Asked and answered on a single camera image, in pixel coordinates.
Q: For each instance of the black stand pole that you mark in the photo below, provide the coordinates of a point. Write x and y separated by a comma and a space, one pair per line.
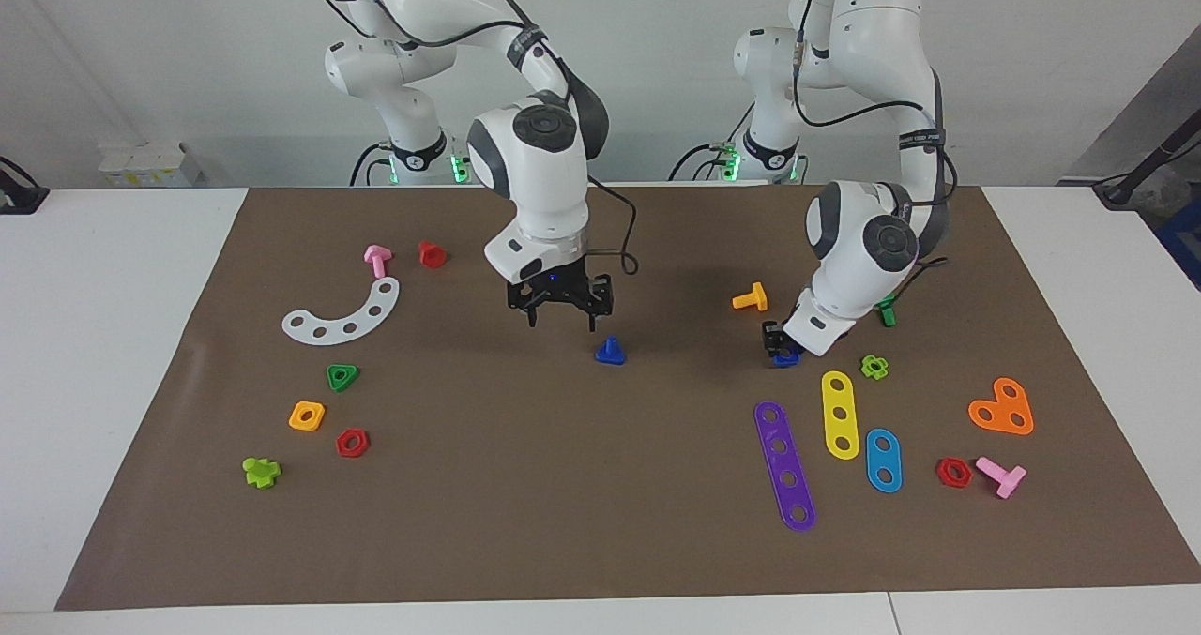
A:
1149, 161

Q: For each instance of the white curved five-hole plate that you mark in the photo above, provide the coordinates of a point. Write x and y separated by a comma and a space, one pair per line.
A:
334, 333

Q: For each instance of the blue square plastic nut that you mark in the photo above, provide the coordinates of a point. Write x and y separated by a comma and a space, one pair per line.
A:
789, 360

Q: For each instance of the black clamp mount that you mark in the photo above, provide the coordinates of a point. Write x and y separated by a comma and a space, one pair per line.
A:
19, 194

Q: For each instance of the blue crate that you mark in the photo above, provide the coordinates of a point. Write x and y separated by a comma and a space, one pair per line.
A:
1184, 241

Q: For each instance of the blue two-hole plate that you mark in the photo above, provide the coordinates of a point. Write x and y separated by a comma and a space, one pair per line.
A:
883, 461

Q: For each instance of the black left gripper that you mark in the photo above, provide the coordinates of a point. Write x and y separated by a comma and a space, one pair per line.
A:
773, 335

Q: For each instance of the dark green plastic bolt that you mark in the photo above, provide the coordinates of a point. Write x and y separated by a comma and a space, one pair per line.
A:
888, 316

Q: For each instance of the pink plastic bolt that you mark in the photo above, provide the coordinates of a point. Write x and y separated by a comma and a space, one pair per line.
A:
1004, 476
377, 260

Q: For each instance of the white cardboard box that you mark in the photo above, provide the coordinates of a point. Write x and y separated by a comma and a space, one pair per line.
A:
150, 166

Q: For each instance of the orange plastic bolt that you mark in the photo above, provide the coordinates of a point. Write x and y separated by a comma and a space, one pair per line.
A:
751, 299

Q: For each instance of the yellow three-hole plate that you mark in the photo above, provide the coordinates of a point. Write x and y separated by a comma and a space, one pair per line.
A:
838, 400

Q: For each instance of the purple four-hole plate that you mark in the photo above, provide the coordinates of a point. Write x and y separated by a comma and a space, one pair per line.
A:
783, 461

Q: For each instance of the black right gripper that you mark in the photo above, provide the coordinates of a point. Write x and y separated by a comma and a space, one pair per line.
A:
563, 293

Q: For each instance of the lime green cross nut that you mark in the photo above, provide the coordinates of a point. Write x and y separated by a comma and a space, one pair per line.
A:
882, 369

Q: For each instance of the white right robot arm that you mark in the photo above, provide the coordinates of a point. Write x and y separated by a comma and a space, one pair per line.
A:
544, 175

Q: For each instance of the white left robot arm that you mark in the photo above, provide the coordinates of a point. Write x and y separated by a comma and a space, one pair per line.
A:
863, 241

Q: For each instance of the orange square plastic nut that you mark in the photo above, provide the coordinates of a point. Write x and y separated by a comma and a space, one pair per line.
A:
295, 419

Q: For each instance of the orange heart-shaped plate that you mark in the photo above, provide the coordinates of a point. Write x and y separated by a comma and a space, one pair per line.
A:
1002, 410

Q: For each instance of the red hexagon plastic nut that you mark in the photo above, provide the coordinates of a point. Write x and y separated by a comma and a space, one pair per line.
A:
966, 476
363, 447

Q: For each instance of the red plastic bolt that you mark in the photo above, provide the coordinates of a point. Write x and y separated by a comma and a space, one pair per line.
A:
432, 255

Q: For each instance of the green triangle plastic nut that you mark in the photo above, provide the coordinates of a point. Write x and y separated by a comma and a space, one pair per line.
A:
350, 373

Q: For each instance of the brown table mat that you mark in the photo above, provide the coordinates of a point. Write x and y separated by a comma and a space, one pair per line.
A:
563, 485

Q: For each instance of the lime green flower nut left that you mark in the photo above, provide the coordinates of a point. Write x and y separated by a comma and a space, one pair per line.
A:
261, 472

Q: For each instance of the blue triangle-head plastic bolt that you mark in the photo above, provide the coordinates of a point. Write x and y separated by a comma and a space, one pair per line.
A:
610, 354

